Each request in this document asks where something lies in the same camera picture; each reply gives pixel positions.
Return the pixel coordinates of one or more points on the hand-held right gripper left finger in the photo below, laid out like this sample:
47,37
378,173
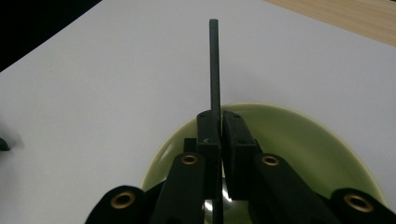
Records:
199,174

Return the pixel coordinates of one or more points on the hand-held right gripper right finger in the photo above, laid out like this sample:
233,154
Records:
249,174

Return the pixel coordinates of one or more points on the pale green bowl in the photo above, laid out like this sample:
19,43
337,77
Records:
295,149

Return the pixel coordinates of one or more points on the single black chopstick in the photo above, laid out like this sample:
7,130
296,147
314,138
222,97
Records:
214,62

